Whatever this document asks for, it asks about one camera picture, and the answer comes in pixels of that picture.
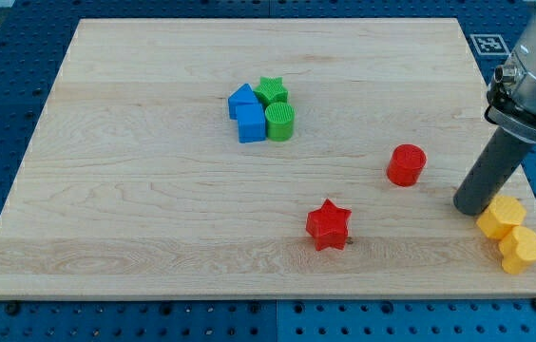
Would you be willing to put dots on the red cylinder block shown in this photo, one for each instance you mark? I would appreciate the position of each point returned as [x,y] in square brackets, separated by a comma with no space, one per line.
[406,165]

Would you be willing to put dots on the green star block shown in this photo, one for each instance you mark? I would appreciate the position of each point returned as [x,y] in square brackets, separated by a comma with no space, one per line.
[271,90]

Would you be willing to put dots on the wooden board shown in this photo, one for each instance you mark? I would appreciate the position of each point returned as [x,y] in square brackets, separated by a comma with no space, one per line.
[135,185]

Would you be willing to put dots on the white fiducial marker tag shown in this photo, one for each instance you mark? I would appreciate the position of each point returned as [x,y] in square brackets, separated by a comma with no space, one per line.
[489,44]

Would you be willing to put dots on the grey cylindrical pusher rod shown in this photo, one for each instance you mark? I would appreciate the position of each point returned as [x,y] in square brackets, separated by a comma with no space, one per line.
[497,162]

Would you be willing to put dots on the red star block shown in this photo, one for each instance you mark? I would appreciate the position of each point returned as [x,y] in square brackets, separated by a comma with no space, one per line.
[328,226]

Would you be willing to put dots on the yellow heart block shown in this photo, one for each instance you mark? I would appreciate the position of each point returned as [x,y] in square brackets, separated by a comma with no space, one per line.
[518,249]

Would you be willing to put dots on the yellow hexagon block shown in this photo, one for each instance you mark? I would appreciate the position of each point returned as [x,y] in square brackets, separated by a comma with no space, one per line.
[500,216]

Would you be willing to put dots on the green cylinder block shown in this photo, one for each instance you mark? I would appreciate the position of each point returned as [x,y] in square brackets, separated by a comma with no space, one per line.
[280,118]

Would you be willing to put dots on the blue cube block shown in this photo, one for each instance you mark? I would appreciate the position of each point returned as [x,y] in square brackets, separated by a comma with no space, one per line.
[251,123]

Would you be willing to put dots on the blue triangle block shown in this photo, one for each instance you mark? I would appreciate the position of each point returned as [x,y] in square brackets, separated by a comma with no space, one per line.
[244,95]

